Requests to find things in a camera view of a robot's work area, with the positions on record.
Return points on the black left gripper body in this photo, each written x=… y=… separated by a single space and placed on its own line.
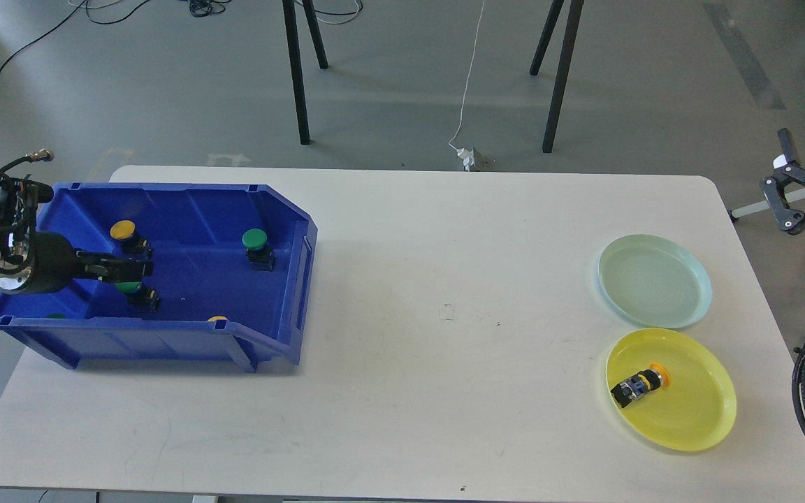
x=53 y=266

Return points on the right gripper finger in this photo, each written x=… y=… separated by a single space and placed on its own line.
x=787 y=171

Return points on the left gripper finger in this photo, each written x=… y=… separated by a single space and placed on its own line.
x=120 y=280
x=93 y=265

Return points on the green push button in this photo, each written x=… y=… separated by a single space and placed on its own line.
x=259 y=253
x=140 y=297

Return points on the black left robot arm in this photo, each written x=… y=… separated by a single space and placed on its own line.
x=20 y=198

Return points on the pale green plate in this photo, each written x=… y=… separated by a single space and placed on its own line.
x=654 y=282

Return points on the yellow plate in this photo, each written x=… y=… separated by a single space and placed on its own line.
x=696 y=412

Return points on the blue plastic bin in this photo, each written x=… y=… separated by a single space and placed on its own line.
x=200 y=271

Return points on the black stand leg right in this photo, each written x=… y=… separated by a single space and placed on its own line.
x=563 y=68

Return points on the black stand leg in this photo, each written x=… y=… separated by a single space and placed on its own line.
x=563 y=68
x=295 y=62

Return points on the black stand leg left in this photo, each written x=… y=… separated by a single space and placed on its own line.
x=295 y=62

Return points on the white power adapter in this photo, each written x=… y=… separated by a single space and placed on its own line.
x=469 y=159

